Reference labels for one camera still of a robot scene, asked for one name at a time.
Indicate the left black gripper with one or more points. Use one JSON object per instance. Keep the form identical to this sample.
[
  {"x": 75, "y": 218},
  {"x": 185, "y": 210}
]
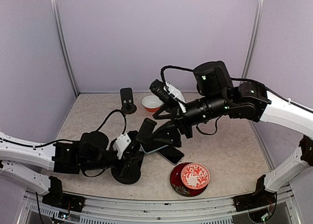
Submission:
[{"x": 130, "y": 155}]

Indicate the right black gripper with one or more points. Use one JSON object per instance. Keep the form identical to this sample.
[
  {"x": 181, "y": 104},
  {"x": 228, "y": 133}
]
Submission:
[{"x": 168, "y": 127}]

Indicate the black pole phone stand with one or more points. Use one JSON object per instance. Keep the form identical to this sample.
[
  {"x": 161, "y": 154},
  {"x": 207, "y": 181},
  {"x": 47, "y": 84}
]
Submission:
[{"x": 129, "y": 153}]

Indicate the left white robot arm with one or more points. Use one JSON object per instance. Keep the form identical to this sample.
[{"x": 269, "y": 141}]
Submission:
[{"x": 32, "y": 153}]

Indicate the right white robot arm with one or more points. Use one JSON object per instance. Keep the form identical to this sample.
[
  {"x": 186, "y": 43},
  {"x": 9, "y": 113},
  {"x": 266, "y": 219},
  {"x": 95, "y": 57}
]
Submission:
[{"x": 249, "y": 100}]

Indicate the left small desk phone stand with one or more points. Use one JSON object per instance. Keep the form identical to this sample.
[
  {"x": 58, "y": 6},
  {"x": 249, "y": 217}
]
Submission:
[{"x": 127, "y": 101}]

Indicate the middle stacked blue smartphone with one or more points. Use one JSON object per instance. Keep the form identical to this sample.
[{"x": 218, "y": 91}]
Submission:
[{"x": 151, "y": 148}]

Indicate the orange white bowl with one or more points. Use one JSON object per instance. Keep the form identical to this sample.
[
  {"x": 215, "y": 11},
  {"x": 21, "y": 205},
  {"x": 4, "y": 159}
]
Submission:
[{"x": 151, "y": 103}]

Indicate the bottom stacked black smartphone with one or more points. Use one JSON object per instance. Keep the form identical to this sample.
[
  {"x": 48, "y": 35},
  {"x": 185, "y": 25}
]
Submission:
[{"x": 171, "y": 154}]

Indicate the dark red floral plate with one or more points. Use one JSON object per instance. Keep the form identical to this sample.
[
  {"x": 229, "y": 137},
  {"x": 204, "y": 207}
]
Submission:
[{"x": 177, "y": 184}]

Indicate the red white patterned bowl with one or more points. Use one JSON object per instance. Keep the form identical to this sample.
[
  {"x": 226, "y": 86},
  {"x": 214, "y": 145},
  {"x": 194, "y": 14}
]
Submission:
[{"x": 195, "y": 176}]

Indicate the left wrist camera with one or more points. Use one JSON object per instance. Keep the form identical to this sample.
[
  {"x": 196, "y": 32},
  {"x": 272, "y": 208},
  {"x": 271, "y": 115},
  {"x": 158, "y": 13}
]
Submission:
[{"x": 121, "y": 143}]

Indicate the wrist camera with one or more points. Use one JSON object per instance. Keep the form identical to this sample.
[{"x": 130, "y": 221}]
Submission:
[
  {"x": 168, "y": 94},
  {"x": 121, "y": 143}
]

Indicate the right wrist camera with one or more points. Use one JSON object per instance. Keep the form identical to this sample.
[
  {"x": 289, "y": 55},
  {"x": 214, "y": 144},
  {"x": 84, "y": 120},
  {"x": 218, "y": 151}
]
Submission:
[{"x": 168, "y": 94}]

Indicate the front aluminium frame rail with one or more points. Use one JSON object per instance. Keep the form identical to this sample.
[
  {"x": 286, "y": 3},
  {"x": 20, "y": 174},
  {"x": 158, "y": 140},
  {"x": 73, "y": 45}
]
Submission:
[{"x": 218, "y": 210}]

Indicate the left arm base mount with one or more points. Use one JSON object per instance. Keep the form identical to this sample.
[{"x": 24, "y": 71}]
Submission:
[{"x": 57, "y": 198}]

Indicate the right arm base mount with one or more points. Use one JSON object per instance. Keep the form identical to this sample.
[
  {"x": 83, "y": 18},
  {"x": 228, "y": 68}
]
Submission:
[{"x": 260, "y": 197}]

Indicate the right aluminium corner post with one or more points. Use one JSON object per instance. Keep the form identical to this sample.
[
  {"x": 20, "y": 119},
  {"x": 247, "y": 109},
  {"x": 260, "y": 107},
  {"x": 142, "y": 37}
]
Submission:
[{"x": 253, "y": 38}]

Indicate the aluminium corner post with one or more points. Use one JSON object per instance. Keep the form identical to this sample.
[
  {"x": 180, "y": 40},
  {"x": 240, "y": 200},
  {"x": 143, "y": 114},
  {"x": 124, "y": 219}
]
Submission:
[
  {"x": 63, "y": 47},
  {"x": 253, "y": 38}
]

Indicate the left aluminium corner post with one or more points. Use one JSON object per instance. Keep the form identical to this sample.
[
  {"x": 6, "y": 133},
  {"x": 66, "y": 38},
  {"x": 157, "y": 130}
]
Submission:
[{"x": 63, "y": 47}]

